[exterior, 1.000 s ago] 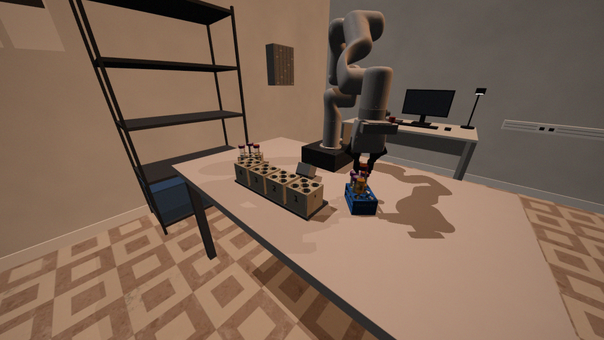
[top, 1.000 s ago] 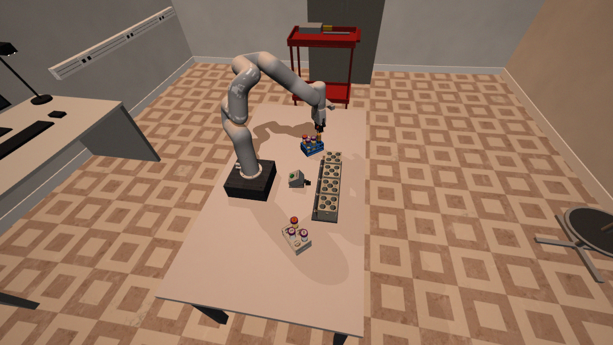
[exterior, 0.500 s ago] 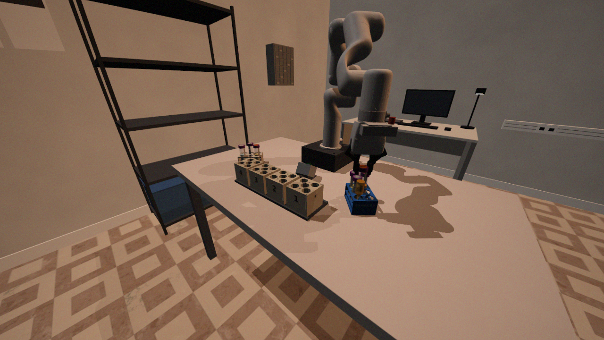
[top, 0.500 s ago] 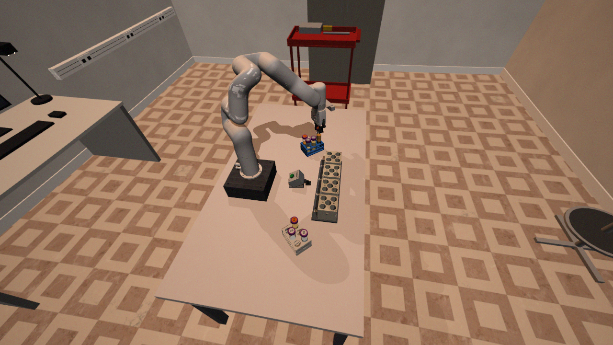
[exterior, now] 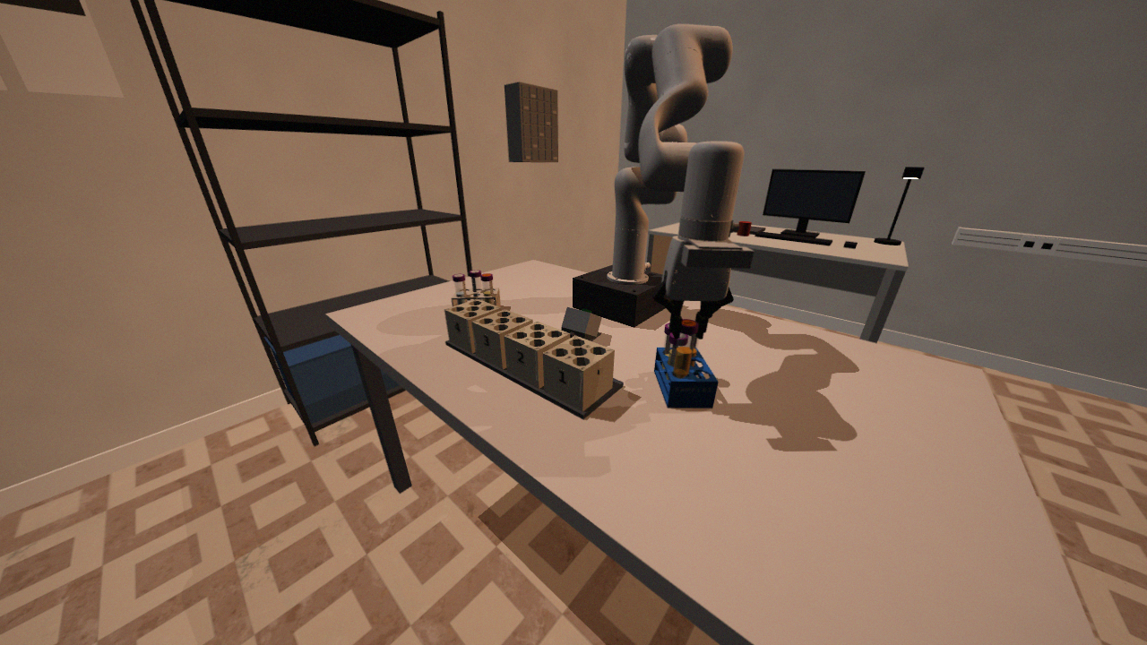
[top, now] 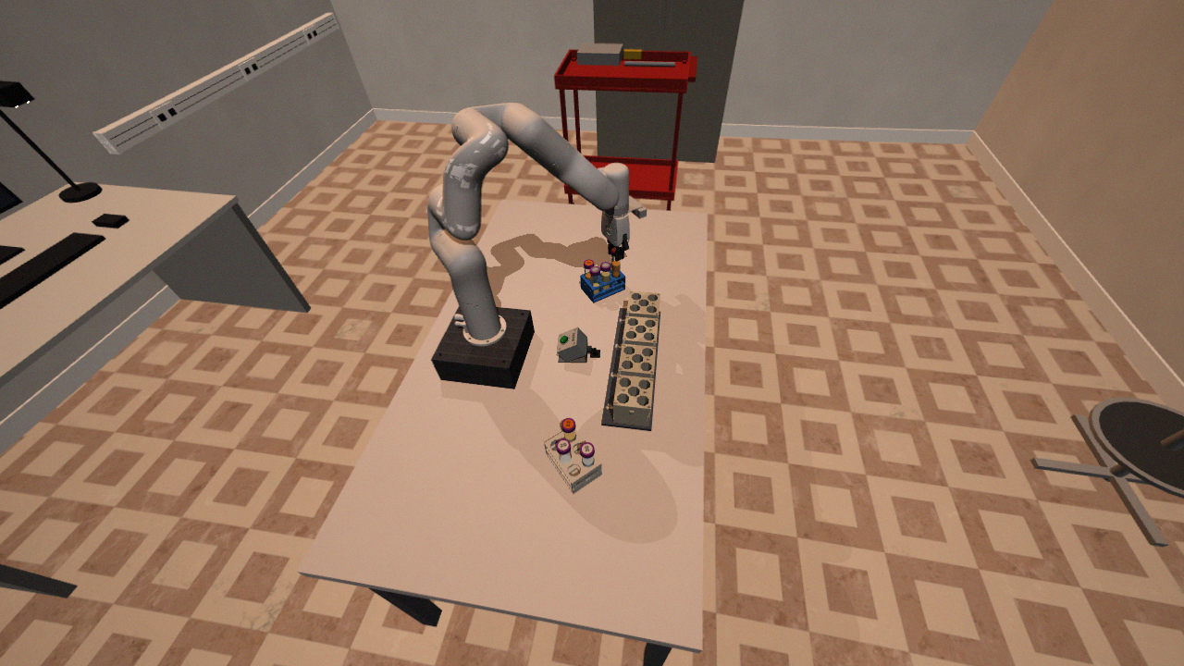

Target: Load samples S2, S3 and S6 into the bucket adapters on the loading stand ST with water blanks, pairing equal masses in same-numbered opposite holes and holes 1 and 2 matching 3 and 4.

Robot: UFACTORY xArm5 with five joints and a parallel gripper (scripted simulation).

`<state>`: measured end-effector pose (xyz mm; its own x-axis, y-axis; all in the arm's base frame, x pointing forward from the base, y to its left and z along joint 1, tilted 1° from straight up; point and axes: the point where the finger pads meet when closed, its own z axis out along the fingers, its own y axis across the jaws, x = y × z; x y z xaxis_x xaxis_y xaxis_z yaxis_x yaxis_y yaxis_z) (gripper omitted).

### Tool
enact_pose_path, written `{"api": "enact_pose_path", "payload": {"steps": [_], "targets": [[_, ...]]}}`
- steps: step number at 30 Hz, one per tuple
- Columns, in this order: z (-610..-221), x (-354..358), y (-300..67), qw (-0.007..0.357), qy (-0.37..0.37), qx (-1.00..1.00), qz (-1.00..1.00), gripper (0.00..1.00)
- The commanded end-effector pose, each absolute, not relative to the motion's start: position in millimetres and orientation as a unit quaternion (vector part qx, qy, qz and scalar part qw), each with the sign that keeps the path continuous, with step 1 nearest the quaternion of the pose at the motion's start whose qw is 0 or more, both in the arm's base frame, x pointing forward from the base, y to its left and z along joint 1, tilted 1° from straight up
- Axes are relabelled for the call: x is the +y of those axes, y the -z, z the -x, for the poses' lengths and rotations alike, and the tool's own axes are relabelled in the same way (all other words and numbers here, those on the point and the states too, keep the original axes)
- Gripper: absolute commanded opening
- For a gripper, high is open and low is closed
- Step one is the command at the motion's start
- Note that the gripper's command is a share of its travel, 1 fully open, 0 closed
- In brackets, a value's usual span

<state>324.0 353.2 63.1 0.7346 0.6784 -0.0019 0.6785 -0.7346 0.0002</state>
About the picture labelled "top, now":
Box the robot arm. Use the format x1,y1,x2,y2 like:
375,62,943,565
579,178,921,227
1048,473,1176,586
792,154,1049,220
427,103,646,346

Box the beige bucket adapter with holes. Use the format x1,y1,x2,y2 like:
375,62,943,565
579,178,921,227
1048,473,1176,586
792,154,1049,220
618,344,656,378
626,292,659,319
623,316,659,347
613,374,654,427

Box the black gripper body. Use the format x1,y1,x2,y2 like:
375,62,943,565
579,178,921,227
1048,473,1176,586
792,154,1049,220
601,211,630,246

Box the blue tube rack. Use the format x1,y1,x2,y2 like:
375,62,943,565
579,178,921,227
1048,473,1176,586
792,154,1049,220
581,271,625,303

